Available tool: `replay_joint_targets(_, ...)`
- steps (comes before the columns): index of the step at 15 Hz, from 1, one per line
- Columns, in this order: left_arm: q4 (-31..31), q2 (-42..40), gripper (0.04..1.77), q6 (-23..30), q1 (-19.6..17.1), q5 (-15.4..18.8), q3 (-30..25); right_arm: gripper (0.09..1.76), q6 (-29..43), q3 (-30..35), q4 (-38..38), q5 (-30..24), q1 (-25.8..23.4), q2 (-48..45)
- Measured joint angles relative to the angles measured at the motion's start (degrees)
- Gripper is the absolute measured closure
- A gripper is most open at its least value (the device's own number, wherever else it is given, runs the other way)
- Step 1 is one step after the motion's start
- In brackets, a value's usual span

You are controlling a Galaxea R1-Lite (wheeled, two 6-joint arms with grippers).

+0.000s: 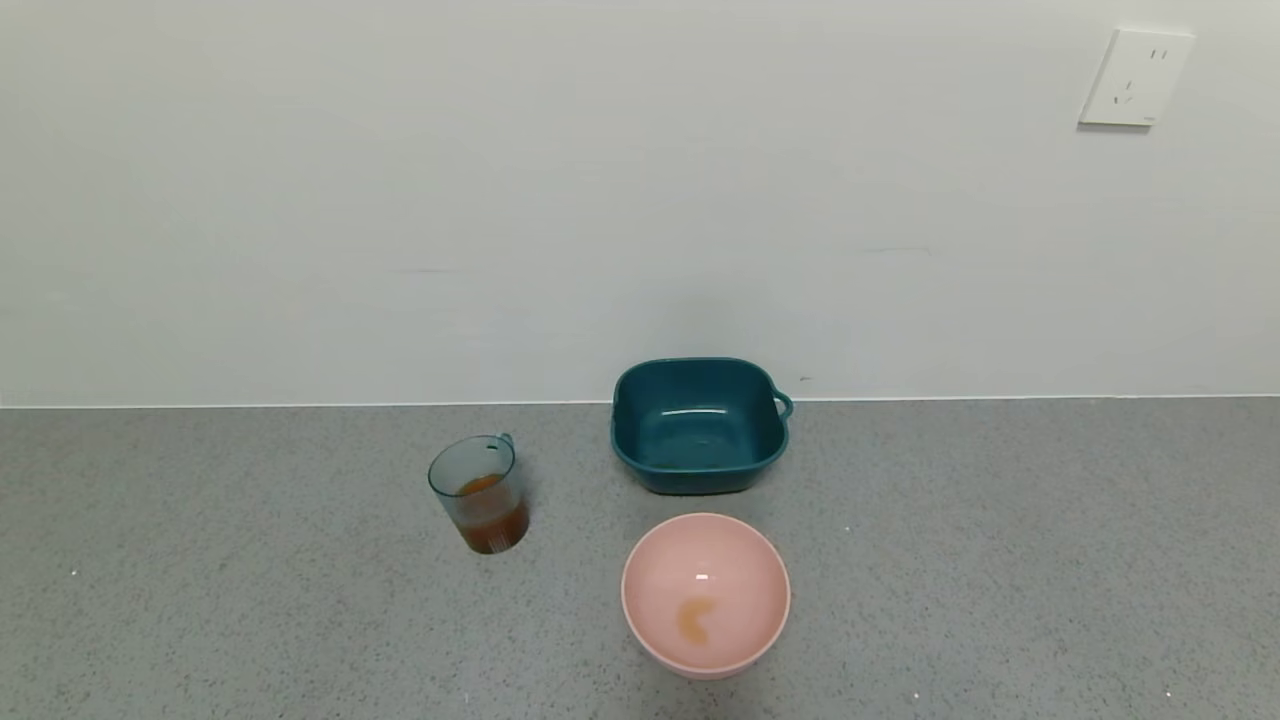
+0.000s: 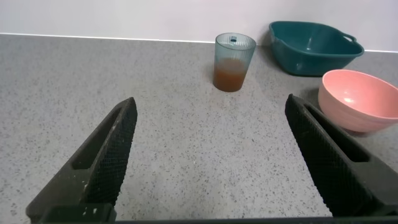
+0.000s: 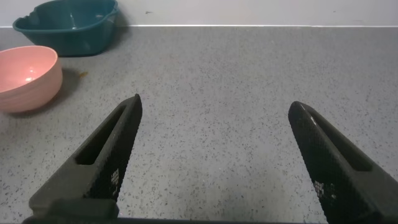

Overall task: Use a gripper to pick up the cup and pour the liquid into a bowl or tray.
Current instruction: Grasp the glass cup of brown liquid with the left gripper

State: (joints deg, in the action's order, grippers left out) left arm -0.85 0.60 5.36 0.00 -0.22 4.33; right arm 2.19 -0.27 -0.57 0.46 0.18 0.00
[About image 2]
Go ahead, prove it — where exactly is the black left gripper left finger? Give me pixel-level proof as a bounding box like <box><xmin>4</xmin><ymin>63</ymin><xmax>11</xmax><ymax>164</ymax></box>
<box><xmin>25</xmin><ymin>96</ymin><xmax>138</xmax><ymax>223</ymax></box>

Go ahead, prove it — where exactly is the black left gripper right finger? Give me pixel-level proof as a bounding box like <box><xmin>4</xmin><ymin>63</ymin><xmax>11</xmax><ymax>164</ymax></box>
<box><xmin>284</xmin><ymin>93</ymin><xmax>398</xmax><ymax>218</ymax></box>

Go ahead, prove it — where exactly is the ribbed clear teal plastic cup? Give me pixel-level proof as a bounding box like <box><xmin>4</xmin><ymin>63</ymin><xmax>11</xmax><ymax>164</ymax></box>
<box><xmin>213</xmin><ymin>32</ymin><xmax>257</xmax><ymax>93</ymax></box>

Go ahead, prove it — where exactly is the pink round bowl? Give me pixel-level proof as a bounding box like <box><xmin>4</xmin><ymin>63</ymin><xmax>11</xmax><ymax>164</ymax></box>
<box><xmin>317</xmin><ymin>69</ymin><xmax>398</xmax><ymax>134</ymax></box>

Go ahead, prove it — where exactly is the dark teal square basin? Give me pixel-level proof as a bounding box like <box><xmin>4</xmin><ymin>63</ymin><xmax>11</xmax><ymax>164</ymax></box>
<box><xmin>268</xmin><ymin>21</ymin><xmax>365</xmax><ymax>77</ymax></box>

